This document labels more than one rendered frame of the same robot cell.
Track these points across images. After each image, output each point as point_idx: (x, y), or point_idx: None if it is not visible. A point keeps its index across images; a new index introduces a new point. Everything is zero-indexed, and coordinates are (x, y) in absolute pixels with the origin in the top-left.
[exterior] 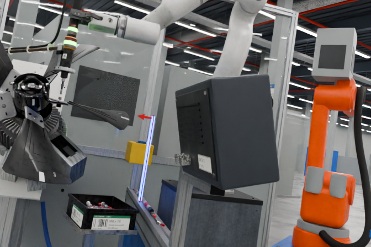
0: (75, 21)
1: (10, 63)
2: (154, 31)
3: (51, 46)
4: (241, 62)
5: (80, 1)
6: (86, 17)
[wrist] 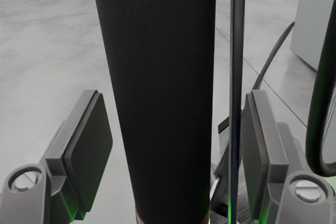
0: (133, 192)
1: (220, 160)
2: None
3: (334, 182)
4: None
5: (105, 18)
6: (275, 221)
